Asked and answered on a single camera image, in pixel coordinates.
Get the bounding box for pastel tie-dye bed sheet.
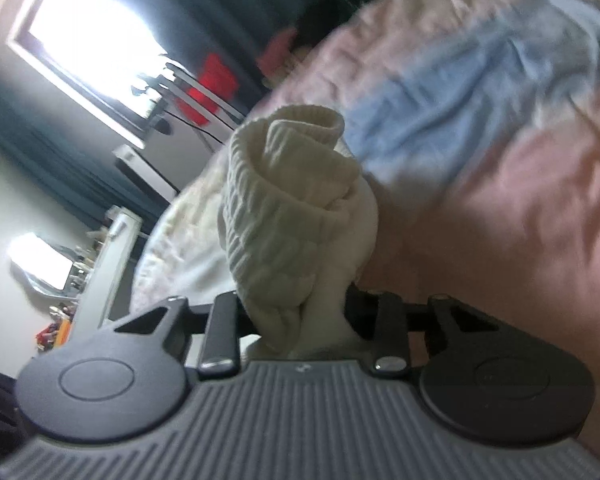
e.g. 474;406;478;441
130;0;600;466

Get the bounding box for window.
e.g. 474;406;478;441
7;0;182;150

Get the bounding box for white vanity desk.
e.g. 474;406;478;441
32;205;144;358

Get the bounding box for dark blue curtain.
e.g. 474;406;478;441
75;0;396;111

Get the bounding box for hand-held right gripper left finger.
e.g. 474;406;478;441
112;294;242;375

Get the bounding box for grey-blue curtain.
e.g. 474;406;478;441
0;67;177;233

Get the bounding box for wavy lit vanity mirror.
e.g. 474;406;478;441
7;232;77;294

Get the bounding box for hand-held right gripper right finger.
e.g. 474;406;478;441
345;287;501;377

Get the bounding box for white pants with black stripe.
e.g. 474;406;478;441
216;104;382;361

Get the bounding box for pink cloth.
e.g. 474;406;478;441
256;26;302;79

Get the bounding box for row of cosmetic bottles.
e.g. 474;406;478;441
34;227;112;351

